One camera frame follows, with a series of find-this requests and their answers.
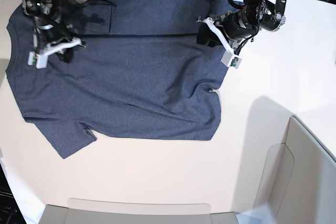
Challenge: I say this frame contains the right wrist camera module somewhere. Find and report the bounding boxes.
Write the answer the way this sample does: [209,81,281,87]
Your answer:
[27,51,48,69]

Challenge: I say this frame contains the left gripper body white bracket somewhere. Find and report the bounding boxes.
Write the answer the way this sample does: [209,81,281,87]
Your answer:
[196,17,238,56]

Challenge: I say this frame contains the clear acrylic right panel bracket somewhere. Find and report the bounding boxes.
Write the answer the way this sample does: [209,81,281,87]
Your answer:
[254,143,295,215]

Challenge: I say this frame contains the dark blue t-shirt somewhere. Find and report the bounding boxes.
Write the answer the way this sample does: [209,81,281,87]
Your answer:
[6,0,231,158]

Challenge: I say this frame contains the grey front partition panel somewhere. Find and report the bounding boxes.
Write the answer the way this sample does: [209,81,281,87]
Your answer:
[39,205,247,223]

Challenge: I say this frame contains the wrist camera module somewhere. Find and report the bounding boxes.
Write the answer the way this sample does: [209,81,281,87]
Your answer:
[221,51,242,69]
[27,51,48,69]

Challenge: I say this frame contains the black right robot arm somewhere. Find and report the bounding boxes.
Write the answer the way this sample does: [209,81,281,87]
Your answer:
[22,0,86,69]

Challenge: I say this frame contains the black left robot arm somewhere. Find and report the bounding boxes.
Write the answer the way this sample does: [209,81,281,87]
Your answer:
[197,0,287,68]

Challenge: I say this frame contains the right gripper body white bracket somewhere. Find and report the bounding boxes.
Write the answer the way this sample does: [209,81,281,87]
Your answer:
[32,29,86,58]

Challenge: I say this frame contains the grey right side partition panel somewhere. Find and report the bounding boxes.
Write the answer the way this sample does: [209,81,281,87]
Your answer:
[253,115,336,224]

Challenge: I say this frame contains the grey partition panel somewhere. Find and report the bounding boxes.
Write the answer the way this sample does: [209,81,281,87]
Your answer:
[39,205,247,223]
[253,115,336,224]

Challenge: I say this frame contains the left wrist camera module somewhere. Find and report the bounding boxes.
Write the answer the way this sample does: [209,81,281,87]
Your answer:
[221,51,242,69]

